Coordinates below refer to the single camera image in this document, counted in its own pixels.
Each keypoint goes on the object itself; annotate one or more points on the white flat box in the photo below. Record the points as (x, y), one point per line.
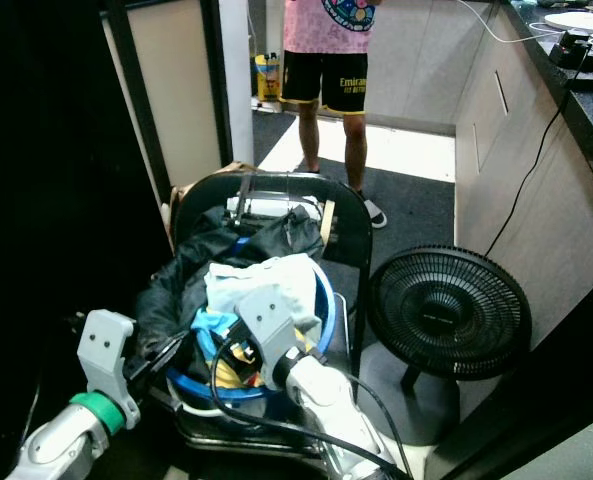
(271, 208)

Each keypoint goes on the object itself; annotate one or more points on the black metal chair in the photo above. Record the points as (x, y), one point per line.
(351, 235)

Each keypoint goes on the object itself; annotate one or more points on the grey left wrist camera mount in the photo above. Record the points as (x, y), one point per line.
(101, 345)

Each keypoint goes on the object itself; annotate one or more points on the blue and yellow garment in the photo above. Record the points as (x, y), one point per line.
(216, 322)

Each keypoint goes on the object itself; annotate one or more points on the dark framed beige door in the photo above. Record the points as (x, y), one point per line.
(186, 90)

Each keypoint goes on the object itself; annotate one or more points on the white garment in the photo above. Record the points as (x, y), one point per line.
(241, 285)

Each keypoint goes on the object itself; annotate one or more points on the black garment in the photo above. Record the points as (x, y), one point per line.
(186, 280)

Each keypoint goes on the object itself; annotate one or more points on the blue plastic laundry basin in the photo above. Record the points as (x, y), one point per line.
(326, 310)

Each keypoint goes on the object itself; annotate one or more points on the person in pink shirt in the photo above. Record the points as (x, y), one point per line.
(326, 50)

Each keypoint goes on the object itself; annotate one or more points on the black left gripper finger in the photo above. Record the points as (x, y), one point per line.
(174, 348)

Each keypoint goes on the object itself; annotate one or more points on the yellow bottle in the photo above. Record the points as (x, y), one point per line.
(267, 78)

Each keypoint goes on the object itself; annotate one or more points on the black floor fan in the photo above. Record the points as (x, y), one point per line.
(446, 310)

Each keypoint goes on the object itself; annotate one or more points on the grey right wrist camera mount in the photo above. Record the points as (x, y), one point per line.
(271, 320)

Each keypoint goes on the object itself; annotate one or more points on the white plate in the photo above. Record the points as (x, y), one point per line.
(581, 20)

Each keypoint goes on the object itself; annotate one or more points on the beige kitchen counter cabinet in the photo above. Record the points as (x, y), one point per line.
(506, 160)

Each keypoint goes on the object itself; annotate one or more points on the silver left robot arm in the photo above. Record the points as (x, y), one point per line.
(66, 450)

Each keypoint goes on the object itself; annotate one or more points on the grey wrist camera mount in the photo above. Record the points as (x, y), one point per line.
(101, 345)
(271, 320)

